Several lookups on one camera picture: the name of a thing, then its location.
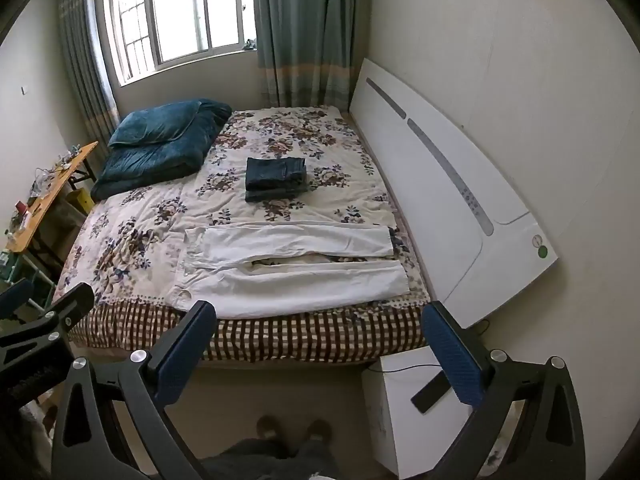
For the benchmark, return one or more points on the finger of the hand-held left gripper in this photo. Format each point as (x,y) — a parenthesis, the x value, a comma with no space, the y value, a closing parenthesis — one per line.
(70,305)
(15,295)

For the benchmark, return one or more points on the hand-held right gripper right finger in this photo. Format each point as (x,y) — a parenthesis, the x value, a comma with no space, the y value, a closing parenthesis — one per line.
(452,360)

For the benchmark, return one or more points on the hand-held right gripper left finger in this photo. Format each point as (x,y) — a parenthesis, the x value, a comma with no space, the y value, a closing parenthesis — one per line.
(187,355)

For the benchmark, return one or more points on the white pants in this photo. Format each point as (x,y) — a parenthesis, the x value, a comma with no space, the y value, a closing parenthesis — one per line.
(300,290)

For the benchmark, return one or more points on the dark grey folded pants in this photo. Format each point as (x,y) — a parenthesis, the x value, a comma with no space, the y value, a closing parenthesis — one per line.
(272,196)

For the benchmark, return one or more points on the green white storage rack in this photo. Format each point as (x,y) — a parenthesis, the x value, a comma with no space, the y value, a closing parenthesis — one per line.
(25,270)

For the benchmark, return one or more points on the black phone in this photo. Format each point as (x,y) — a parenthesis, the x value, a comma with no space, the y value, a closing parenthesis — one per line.
(430,392)

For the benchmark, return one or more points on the white nightstand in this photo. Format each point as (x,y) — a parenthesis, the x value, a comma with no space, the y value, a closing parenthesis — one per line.
(400,410)

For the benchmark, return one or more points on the red small container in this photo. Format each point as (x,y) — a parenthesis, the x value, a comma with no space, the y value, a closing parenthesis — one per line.
(20,206)

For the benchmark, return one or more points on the wooden desk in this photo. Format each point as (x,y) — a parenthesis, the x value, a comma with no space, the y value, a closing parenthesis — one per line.
(45,200)

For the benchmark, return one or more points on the yellow box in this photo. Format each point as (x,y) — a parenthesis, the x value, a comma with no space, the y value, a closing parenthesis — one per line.
(81,199)

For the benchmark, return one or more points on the floral blanket with plaid edge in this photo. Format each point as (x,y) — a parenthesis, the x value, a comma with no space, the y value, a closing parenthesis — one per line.
(150,230)

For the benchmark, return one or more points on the white headboard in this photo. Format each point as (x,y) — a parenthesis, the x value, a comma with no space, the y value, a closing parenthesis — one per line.
(450,210)

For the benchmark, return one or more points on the person's right slipper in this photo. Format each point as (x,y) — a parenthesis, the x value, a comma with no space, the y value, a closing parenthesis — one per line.
(318,431)

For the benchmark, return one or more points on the teal folded quilt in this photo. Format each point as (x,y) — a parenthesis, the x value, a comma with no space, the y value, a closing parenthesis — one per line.
(155,165)

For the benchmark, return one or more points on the teal velvet pillow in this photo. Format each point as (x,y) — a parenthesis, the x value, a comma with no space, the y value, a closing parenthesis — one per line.
(155,122)

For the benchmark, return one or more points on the dark blue folded jeans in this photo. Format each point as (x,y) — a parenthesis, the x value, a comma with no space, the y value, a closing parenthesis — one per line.
(275,172)

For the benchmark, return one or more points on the grey-green curtain beside desk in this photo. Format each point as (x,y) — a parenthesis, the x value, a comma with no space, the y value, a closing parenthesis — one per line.
(82,60)

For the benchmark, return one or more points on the window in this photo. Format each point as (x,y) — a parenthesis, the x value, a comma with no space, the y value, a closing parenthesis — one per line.
(185,10)

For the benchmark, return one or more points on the grey-green curtain beside headboard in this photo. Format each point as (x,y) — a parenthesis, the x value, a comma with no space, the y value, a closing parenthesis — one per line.
(305,35)

